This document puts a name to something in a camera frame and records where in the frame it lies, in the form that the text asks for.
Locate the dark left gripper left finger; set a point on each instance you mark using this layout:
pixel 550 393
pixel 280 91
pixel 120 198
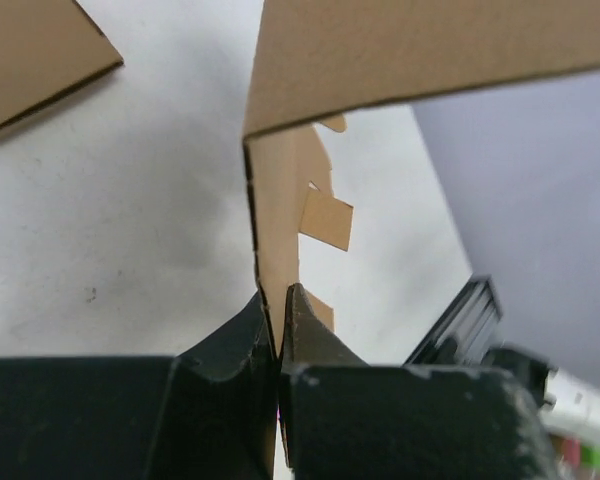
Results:
pixel 208 413

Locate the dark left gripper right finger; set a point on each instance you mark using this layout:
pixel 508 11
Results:
pixel 342 418

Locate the large cardboard box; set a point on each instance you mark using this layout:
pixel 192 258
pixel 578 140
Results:
pixel 317 60

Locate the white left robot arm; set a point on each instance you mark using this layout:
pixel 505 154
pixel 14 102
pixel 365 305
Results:
pixel 575 400

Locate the small folded cardboard box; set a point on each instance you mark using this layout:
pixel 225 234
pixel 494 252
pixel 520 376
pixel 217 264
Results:
pixel 48 51

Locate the aluminium frame rail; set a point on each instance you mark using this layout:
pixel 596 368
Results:
pixel 466 330

